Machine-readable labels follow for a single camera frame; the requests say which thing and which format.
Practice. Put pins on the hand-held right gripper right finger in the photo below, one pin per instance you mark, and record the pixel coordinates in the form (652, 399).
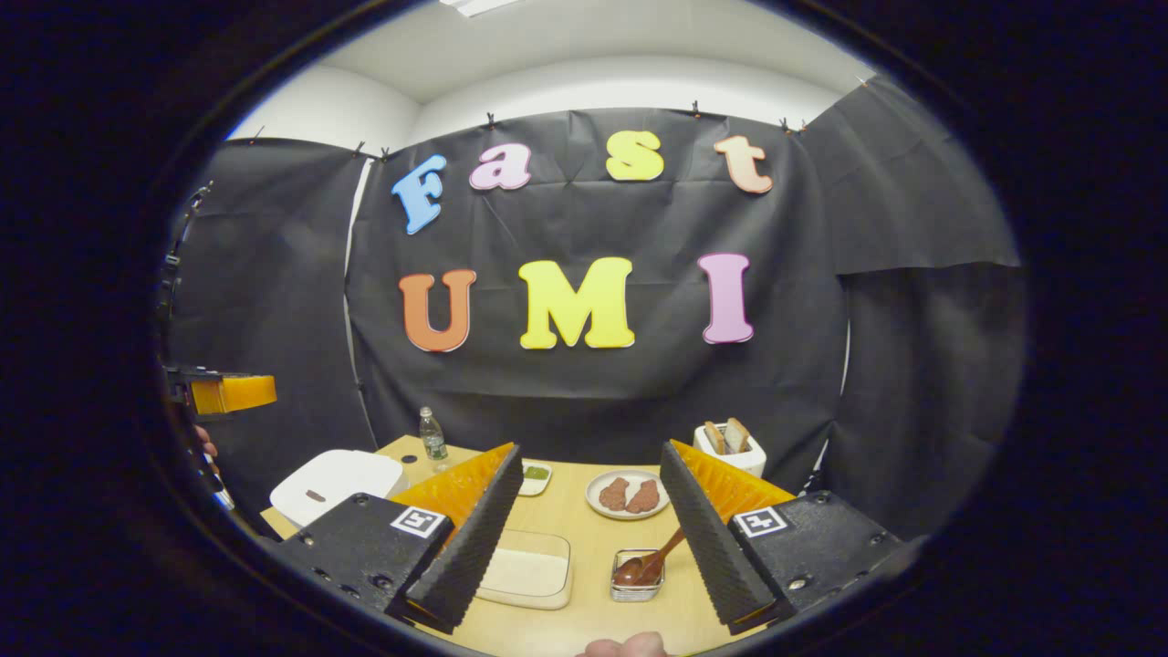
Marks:
(707, 538)

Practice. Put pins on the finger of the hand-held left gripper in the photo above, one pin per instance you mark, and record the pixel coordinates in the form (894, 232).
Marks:
(237, 394)

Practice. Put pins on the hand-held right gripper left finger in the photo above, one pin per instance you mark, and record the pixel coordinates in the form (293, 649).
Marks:
(470, 547)

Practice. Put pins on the white rice cooker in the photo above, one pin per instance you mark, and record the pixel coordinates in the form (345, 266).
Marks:
(351, 474)

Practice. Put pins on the brown meat piece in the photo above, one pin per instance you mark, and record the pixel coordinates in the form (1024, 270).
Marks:
(613, 495)
(643, 497)

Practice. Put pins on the white round plate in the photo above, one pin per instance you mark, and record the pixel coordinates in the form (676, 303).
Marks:
(630, 516)

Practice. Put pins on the white toaster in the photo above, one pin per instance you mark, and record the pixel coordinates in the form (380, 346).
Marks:
(739, 464)

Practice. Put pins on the white divided bean dish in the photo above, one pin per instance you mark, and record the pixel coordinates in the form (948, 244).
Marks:
(536, 474)

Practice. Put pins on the toast bread slice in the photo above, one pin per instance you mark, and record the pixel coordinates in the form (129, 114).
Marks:
(737, 434)
(715, 438)

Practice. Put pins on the clear plastic water bottle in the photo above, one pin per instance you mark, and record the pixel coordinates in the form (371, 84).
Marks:
(432, 443)

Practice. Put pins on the black backdrop cloth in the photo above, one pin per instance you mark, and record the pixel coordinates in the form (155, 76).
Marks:
(593, 392)

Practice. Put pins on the ceiling light panel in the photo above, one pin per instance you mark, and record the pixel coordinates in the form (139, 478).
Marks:
(479, 5)

